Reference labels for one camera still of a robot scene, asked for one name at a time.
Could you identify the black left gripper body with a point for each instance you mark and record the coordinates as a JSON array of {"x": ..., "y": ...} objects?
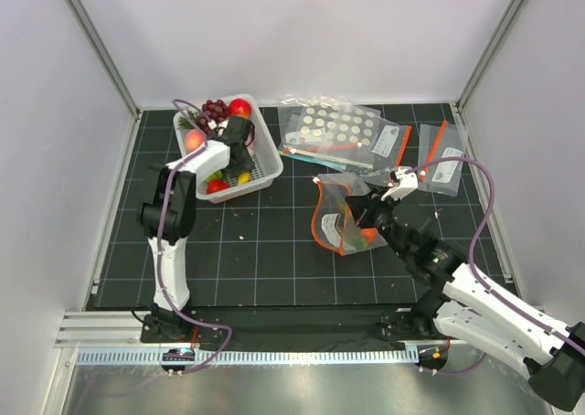
[{"x": 245, "y": 164}]

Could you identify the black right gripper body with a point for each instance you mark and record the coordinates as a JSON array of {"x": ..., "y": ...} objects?
[{"x": 378, "y": 214}]

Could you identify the orange toy carrot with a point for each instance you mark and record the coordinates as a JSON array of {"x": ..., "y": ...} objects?
[{"x": 368, "y": 234}]

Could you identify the clear zip bag orange zipper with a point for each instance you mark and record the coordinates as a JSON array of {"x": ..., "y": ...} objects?
[{"x": 332, "y": 224}]

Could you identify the yellow toy lemon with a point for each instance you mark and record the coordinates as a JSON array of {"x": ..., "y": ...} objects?
[{"x": 243, "y": 178}]

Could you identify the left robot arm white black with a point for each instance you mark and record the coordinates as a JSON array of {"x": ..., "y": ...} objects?
[{"x": 168, "y": 215}]

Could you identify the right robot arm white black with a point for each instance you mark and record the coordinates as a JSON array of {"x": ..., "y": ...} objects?
[{"x": 464, "y": 303}]

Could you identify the zip bag orange zipper middle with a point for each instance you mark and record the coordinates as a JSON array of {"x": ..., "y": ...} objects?
[{"x": 388, "y": 145}]

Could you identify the zip bag with dotted sheet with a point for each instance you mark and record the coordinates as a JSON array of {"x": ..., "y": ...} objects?
[{"x": 329, "y": 130}]

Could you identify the zip bag orange zipper right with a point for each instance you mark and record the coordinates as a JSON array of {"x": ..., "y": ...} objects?
[{"x": 440, "y": 141}]

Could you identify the red yellow toy apple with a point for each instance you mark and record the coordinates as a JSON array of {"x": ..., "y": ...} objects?
[{"x": 240, "y": 107}]

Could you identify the purple toy grape bunch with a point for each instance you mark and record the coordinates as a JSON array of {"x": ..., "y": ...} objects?
[{"x": 216, "y": 110}]

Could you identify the white perforated plastic basket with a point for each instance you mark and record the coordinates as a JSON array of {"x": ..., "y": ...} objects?
[{"x": 265, "y": 163}]

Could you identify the pink toy peach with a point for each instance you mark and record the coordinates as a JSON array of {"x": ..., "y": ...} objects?
[{"x": 193, "y": 140}]

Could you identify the green toy pepper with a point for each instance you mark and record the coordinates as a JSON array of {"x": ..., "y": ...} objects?
[{"x": 215, "y": 176}]

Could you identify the black grid cutting mat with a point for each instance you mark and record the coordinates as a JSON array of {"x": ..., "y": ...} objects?
[{"x": 250, "y": 251}]

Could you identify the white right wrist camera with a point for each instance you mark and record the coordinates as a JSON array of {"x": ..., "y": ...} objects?
[{"x": 401, "y": 184}]

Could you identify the left aluminium frame post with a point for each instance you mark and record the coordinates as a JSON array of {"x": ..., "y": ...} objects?
[{"x": 93, "y": 36}]

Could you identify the aluminium frame post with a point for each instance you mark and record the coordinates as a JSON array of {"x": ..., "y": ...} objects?
[
  {"x": 496, "y": 40},
  {"x": 93, "y": 36}
]

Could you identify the slotted metal cable duct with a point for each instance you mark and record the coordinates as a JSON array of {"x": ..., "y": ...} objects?
[{"x": 181, "y": 356}]

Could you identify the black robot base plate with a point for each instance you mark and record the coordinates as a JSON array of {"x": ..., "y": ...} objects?
[{"x": 305, "y": 328}]

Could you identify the right aluminium frame post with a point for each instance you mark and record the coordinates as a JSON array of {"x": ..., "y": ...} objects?
[{"x": 496, "y": 40}]

